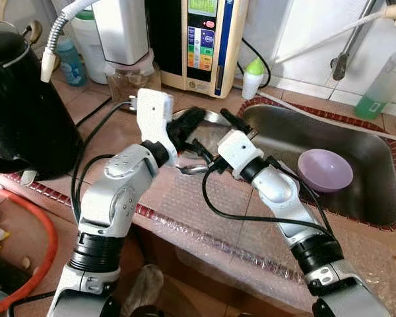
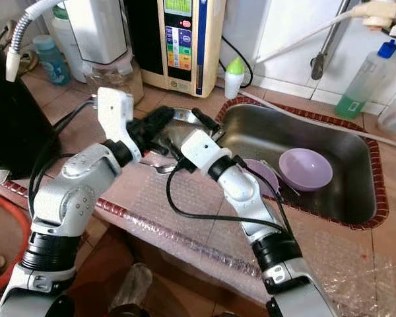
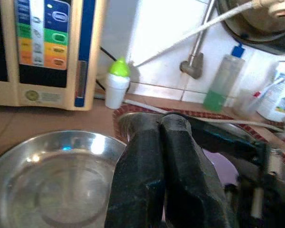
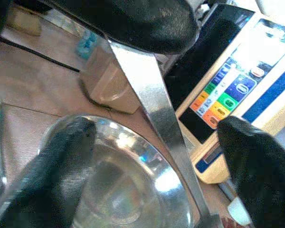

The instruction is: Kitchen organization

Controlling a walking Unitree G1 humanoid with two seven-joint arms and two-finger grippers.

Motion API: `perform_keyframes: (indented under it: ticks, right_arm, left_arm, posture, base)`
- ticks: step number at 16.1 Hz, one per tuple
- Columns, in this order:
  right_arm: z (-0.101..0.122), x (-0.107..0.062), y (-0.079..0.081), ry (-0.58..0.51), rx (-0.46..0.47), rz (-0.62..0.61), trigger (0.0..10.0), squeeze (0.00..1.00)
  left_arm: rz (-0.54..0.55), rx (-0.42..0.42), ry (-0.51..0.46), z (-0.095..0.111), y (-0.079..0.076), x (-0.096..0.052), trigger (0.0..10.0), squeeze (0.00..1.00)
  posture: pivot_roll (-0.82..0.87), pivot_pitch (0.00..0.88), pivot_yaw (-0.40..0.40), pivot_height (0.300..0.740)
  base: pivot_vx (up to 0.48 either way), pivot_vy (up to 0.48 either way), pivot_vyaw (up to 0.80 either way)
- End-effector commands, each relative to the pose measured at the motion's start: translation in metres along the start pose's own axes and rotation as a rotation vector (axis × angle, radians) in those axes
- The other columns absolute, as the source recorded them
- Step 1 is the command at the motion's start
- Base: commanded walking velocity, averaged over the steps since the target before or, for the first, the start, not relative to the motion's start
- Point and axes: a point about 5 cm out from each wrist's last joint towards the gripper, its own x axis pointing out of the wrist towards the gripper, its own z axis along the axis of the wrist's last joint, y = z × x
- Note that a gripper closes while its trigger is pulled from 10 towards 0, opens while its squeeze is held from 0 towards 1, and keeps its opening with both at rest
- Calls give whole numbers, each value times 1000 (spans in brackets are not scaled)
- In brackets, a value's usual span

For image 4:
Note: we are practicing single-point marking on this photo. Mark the clear bottle teal liquid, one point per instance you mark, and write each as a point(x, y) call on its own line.
point(86, 44)

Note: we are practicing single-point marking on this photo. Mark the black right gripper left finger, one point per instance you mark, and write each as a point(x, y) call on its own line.
point(50, 180)

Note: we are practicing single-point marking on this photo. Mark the shiny steel bowl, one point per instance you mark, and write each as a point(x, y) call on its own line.
point(128, 185)

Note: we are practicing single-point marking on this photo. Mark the cream water ionizer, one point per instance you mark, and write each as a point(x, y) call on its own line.
point(251, 71)

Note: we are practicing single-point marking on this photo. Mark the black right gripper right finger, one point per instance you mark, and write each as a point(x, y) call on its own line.
point(263, 178)

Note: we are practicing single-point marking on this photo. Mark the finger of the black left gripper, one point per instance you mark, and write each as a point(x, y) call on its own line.
point(137, 23)

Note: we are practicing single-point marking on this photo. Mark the glass jar brown contents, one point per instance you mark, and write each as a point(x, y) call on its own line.
point(109, 83)

